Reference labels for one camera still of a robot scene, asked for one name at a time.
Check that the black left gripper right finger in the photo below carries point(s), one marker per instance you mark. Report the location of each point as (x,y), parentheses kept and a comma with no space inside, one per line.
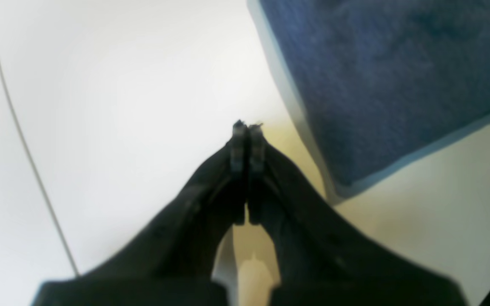
(324,260)

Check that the blue T-shirt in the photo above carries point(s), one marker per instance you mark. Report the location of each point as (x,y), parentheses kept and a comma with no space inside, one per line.
(374,85)

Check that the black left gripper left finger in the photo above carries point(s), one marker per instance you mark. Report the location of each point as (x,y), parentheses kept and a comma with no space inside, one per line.
(170,262)

